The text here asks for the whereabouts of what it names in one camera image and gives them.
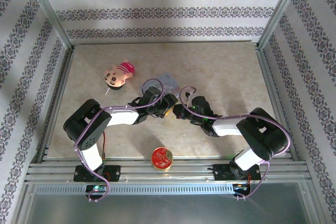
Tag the blue cartoon tin box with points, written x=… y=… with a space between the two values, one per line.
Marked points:
x=170 y=82

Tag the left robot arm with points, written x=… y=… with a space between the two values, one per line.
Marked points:
x=89 y=127

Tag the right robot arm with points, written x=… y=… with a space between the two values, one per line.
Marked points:
x=262 y=134

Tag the round red gold tin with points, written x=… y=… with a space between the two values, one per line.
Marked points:
x=162 y=158

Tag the peach plush doll pink hat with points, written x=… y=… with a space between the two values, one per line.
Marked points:
x=115 y=77

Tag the aluminium front rails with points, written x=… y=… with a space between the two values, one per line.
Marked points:
x=189 y=167

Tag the grey metal sheet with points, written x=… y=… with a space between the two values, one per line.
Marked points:
x=168 y=208

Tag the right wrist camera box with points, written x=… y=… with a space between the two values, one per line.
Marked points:
x=188 y=100

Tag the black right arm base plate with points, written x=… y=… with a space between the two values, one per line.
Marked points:
x=221 y=175

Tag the aluminium right side rail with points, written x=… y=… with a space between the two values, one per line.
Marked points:
x=271 y=90

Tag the aluminium rail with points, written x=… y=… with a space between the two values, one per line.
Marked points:
x=56 y=103
x=271 y=90

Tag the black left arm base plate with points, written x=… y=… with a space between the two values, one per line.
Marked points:
x=114 y=172

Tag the aluminium left side rail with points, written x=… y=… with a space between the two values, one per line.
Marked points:
x=56 y=103

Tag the aluminium right frame post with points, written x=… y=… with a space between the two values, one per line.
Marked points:
x=279 y=11

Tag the aluminium frame post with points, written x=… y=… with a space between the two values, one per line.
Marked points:
x=279 y=11
x=50 y=11

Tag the aluminium left frame post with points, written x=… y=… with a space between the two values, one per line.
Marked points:
x=50 y=11

